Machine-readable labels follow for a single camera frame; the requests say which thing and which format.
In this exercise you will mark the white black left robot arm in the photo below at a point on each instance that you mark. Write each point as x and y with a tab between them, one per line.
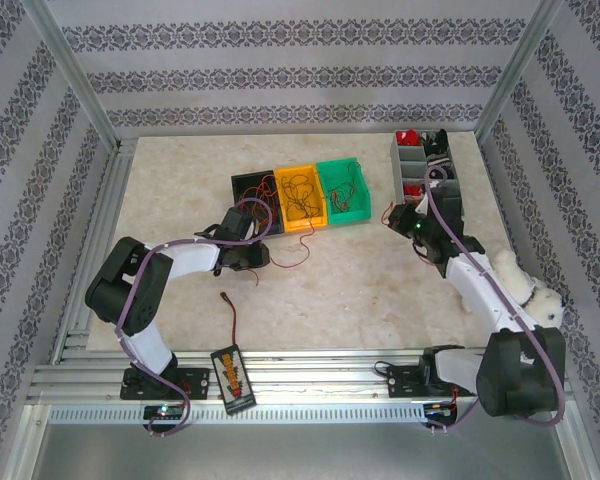
190	257

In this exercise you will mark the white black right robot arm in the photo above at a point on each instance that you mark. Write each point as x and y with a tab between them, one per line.
480	285

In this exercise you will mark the small red white item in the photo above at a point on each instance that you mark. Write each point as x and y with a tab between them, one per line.
414	190

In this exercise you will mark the yellow plastic bin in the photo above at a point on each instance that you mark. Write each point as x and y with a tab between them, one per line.
300	226

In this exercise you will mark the white plush toy dog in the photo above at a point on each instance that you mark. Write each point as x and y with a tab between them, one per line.
505	265

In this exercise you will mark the black plastic bin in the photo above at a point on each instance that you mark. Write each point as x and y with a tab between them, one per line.
245	185

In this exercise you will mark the black white striped sock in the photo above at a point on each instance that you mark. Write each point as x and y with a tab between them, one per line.
440	162

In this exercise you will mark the grey compartment organizer tray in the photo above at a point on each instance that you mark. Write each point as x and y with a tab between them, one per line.
412	167

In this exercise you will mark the green plastic bin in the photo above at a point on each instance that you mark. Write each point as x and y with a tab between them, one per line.
350	216

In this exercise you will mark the black fabric item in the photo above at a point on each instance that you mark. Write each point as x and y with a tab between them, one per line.
436	142

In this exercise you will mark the red white plush item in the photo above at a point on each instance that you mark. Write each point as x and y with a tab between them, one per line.
409	138

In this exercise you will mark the black power board orange label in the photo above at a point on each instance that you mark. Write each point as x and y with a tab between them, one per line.
232	380

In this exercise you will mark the black controller board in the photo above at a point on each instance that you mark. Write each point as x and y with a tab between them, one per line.
162	412
440	410

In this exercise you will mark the aluminium profile frame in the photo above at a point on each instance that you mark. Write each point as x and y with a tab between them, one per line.
305	372

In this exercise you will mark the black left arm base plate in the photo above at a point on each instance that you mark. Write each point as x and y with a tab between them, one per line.
195	382

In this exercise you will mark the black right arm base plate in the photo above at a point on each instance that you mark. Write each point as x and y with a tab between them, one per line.
402	382

